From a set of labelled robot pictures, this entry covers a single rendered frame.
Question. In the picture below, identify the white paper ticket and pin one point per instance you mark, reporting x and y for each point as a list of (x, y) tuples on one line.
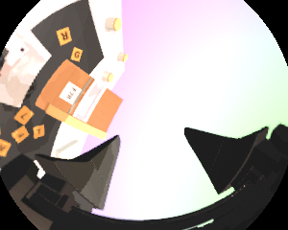
[(70, 92)]

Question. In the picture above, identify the orange letter tile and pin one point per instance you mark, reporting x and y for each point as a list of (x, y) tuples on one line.
[(76, 54), (20, 134), (63, 35), (38, 131), (24, 115), (4, 146)]

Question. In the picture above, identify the white cylindrical container with orange lid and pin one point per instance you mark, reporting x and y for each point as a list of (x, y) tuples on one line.
[(122, 57), (107, 76), (113, 24)]

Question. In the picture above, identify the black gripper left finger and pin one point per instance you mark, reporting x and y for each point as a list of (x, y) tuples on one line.
[(89, 173)]

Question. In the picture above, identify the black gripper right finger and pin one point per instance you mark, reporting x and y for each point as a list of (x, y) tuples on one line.
[(222, 156)]

